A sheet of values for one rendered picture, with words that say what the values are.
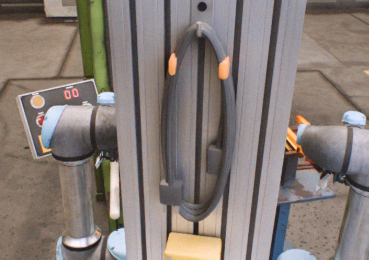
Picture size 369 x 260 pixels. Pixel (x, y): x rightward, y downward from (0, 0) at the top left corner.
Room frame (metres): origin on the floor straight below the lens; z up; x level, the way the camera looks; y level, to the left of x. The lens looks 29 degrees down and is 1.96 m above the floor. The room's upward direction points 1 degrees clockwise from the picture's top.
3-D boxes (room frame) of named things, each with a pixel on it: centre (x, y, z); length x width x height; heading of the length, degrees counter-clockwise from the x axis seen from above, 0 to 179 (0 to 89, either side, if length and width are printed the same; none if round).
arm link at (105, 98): (1.43, 0.29, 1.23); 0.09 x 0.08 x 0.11; 179
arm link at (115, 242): (0.94, 0.17, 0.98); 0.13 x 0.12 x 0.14; 89
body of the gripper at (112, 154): (1.43, 0.29, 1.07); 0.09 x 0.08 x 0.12; 171
